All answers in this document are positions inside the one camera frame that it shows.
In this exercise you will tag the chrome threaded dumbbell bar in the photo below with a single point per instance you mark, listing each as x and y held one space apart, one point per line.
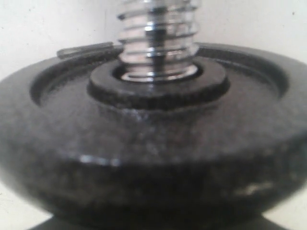
158 39

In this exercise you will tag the black plate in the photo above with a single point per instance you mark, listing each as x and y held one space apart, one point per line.
78 142

